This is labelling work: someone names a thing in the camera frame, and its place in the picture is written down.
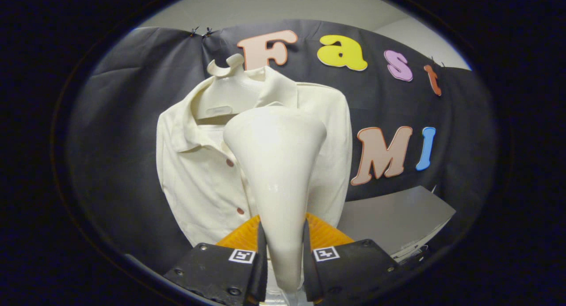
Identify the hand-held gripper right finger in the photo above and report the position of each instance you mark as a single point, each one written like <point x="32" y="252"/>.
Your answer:
<point x="309" y="275"/>

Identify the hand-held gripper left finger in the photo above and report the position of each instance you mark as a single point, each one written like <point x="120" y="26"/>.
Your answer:
<point x="261" y="270"/>

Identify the cream button-up shirt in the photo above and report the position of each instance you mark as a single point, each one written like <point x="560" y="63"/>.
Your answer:
<point x="199" y="182"/>

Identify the white cabinet with grey top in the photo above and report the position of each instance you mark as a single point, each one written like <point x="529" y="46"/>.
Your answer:
<point x="398" y="217"/>

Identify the white plastic hanger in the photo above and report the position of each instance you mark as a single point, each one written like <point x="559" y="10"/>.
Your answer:
<point x="230" y="89"/>

